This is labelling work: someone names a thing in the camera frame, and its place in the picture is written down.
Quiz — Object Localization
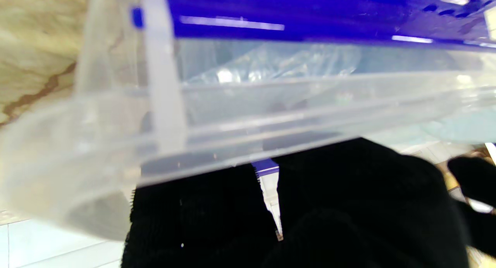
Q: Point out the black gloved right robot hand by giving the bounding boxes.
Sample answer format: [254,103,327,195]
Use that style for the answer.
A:
[122,137,472,268]

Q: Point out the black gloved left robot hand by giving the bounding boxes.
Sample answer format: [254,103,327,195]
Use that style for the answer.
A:
[448,156,496,258]

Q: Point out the clear plastic crate blue strips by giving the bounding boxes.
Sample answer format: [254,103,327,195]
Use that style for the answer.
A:
[0,0,496,241]

